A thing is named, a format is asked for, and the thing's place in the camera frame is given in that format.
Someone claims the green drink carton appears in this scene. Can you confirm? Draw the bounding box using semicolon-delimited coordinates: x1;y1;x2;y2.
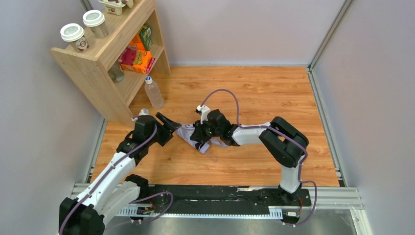
131;24;152;51

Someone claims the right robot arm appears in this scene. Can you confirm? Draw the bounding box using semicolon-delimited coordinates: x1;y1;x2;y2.
189;109;309;194

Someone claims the glass jar on shelf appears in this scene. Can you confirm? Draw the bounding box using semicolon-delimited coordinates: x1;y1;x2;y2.
108;60;124;83

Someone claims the lavender folding umbrella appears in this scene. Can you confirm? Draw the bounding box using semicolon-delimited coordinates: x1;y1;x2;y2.
176;124;227;163

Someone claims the front white-lidded paper cup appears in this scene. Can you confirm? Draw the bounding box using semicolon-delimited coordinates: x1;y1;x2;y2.
60;23;89;52

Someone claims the white-lidded paper cup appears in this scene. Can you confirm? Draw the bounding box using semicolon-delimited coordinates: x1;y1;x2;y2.
60;23;89;52
83;10;109;39

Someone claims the clear plastic water bottle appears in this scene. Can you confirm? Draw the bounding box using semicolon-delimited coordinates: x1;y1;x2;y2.
145;76;164;109

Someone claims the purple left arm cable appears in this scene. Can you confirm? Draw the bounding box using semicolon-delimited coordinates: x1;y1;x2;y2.
59;116;174;235

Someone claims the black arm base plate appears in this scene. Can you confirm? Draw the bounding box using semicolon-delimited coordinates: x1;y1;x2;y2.
139;185;313;215

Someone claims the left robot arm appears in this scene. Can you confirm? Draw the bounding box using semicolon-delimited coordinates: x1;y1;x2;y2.
58;109;181;235

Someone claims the wooden shelf unit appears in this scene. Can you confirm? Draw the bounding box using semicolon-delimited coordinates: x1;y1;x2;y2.
49;0;170;128

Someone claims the orange snack box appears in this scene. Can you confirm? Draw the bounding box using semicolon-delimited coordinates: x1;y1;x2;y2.
118;48;155;73

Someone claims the rear white-lidded paper cup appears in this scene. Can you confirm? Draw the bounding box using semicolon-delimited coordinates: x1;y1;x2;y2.
83;10;109;39

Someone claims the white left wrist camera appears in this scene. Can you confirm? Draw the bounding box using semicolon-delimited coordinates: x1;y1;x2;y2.
131;108;149;121

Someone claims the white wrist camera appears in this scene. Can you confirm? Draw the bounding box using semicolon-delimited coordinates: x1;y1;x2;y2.
196;105;211;124
131;108;149;121

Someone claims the yogurt cup pack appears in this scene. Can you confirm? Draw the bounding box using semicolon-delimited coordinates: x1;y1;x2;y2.
98;0;135;15

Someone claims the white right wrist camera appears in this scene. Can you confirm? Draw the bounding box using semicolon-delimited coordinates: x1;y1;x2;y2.
196;105;211;124

